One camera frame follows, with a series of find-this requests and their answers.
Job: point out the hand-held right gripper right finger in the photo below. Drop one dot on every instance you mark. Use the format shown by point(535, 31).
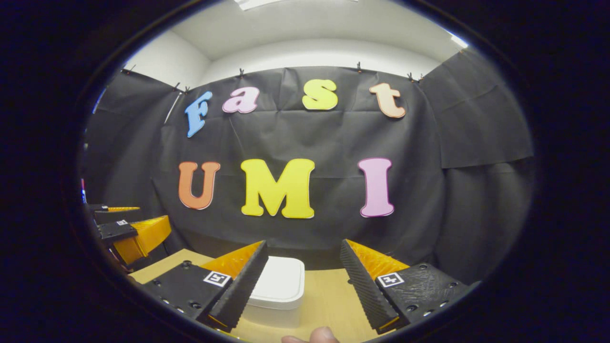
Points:
point(364, 286)

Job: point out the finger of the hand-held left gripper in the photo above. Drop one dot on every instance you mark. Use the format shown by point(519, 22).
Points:
point(114, 216)
point(116, 232)

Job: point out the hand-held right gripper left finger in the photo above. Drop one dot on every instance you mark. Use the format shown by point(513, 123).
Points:
point(240, 286)

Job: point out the white garbage bin lid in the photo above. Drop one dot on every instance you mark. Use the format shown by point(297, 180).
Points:
point(281, 281)

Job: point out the white desktop garbage bin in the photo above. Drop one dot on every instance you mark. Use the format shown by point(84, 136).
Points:
point(276, 314)

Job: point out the wooden desktop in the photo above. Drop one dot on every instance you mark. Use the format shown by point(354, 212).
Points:
point(329, 295)

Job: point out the black backdrop cloth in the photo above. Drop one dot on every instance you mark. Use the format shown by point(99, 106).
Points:
point(310, 138)

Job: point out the long ceiling light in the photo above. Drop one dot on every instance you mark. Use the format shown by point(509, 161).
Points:
point(262, 4)

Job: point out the small ceiling light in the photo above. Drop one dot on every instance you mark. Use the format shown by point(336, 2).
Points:
point(460, 40)

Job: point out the blue red wall poster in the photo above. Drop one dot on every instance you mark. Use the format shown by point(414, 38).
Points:
point(83, 190)

